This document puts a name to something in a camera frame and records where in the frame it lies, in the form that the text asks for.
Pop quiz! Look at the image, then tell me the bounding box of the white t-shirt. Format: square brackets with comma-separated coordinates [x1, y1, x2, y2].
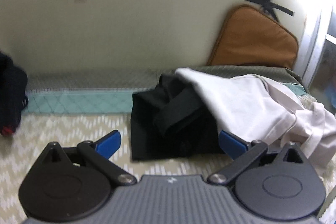
[175, 68, 302, 144]

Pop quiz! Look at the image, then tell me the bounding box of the patterned bed cover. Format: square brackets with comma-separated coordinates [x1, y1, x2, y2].
[0, 65, 336, 224]

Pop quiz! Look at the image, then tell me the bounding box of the black folded garment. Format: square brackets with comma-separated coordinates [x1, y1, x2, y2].
[130, 75, 222, 161]

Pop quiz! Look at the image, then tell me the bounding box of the beige garment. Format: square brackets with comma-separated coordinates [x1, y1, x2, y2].
[260, 77, 335, 172]

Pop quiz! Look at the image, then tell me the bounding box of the orange-brown cushion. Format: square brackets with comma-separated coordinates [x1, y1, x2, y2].
[207, 4, 299, 69]

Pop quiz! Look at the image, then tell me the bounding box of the black bag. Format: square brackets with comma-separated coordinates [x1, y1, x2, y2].
[1, 53, 29, 136]

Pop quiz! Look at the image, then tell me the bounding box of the black tape cross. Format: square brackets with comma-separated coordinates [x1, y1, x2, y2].
[245, 0, 294, 23]

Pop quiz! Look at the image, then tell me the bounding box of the window frame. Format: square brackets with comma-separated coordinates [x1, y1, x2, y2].
[293, 7, 333, 88]

